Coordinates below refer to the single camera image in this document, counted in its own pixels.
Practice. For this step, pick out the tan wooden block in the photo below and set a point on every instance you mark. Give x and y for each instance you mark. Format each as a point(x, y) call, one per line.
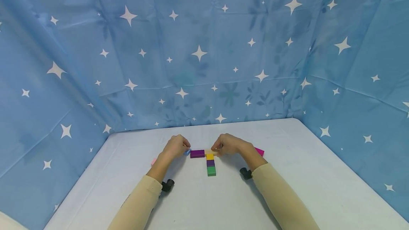
point(208, 151)

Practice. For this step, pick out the person's left fingers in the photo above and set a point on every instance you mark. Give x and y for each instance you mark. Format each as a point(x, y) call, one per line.
point(186, 142)

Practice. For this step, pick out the person's left hand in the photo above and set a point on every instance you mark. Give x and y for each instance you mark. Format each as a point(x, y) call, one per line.
point(173, 146)

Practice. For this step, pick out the small dark purple block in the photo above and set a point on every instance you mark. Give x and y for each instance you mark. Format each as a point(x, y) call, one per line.
point(210, 163)

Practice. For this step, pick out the person's left forearm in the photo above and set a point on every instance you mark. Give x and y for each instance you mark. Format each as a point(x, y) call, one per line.
point(140, 201)

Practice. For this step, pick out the person's right forearm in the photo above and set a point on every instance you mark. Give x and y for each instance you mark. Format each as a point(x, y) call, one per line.
point(281, 198)

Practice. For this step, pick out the magenta block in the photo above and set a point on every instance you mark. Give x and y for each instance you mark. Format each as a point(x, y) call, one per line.
point(260, 151)

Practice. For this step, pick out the person's right fingers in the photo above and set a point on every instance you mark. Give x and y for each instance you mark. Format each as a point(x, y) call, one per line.
point(216, 143)

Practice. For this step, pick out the light blue block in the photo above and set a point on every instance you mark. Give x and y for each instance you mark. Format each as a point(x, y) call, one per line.
point(187, 152)

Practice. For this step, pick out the yellow block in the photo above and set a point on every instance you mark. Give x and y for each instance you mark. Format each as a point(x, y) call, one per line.
point(210, 157)

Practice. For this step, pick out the light pink block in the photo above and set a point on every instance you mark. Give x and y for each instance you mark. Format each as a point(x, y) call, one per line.
point(153, 162)

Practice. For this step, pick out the person's right hand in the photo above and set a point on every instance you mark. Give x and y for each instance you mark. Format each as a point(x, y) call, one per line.
point(229, 144)

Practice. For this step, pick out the long purple block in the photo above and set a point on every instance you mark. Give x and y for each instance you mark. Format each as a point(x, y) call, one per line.
point(197, 154)

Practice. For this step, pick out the green block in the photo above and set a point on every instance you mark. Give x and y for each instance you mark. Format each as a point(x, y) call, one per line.
point(211, 171)

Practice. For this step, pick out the person's right thumb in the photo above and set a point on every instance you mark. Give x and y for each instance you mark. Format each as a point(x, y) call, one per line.
point(219, 152)

